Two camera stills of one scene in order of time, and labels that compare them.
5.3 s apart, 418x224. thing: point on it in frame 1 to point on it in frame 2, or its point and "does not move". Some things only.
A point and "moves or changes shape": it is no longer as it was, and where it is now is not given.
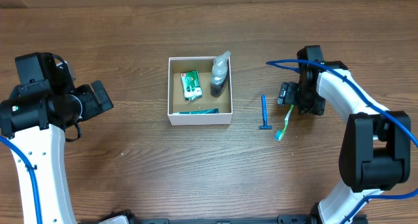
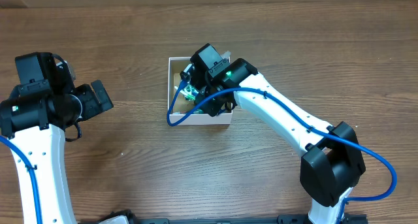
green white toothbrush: (280, 132) moves or changes shape
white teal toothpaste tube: (210, 111) does not move
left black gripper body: (85, 104) does not move
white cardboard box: (200, 91) does not move
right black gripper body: (290, 95) to (215, 102)
